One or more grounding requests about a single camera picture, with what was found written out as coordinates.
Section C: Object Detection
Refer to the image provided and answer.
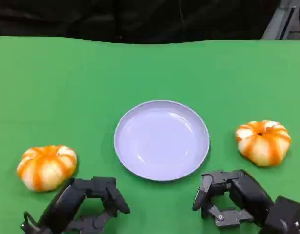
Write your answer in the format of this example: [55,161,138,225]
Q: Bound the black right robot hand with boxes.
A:
[192,169,274,229]

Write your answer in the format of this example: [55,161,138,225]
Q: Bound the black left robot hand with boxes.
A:
[20,176,131,234]

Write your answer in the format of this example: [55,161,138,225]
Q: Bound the lilac plate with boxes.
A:
[113,99,211,182]

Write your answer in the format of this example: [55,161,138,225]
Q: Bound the black backdrop cloth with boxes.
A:
[0,0,282,44]

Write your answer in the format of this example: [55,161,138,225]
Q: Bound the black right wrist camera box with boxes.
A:
[259,195,300,234]

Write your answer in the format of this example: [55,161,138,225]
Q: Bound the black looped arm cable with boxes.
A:
[20,211,40,232]

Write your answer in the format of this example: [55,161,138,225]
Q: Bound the grey aluminium frame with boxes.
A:
[261,0,300,41]

